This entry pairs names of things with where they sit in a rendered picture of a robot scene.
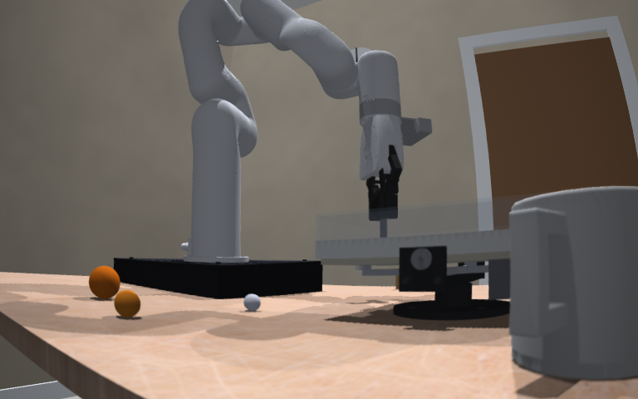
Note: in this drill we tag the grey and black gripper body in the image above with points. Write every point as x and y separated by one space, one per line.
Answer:
378 132

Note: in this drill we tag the orange ball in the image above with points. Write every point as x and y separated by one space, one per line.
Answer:
104 282
127 303

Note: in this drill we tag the grey ball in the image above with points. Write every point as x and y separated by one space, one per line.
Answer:
252 302

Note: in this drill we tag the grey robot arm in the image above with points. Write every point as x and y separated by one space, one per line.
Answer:
218 123

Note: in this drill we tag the grey mug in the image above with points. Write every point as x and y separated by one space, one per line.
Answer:
582 289

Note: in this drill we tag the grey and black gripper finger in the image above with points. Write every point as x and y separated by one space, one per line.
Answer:
374 189
390 187

